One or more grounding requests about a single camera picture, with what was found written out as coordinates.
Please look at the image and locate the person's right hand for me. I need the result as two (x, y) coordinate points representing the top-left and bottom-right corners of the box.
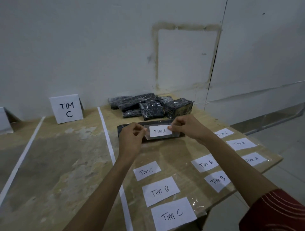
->
(167, 115), (212, 145)

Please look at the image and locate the person's left hand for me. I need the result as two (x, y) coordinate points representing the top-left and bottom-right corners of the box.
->
(118, 122), (148, 160)

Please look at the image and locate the white label slip with tape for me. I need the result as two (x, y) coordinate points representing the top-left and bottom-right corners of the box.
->
(143, 124), (180, 138)

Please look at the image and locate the person's left forearm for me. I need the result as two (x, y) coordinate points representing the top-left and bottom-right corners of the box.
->
(63, 152), (140, 231)

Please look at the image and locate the person's right forearm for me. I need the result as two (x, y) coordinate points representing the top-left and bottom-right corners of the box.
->
(201, 132), (280, 207)

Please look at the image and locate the black flat wrapped parcel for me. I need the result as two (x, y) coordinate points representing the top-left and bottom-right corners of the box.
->
(117, 120), (185, 144)

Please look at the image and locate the pile of black wrapped packets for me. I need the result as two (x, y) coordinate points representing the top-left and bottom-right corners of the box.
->
(108, 93), (194, 121)

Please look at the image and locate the white tape strip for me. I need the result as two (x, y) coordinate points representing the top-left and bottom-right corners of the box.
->
(0, 116), (46, 205)
(97, 107), (134, 231)

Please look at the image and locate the set of white paper labels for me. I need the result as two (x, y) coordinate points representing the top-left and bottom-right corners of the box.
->
(133, 128), (268, 231)

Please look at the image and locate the white standing sign card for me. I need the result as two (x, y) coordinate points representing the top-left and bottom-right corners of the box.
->
(49, 94), (84, 124)
(0, 107), (14, 135)

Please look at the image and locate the red striped sleeve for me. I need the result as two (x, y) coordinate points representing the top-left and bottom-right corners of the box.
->
(239, 189), (305, 231)

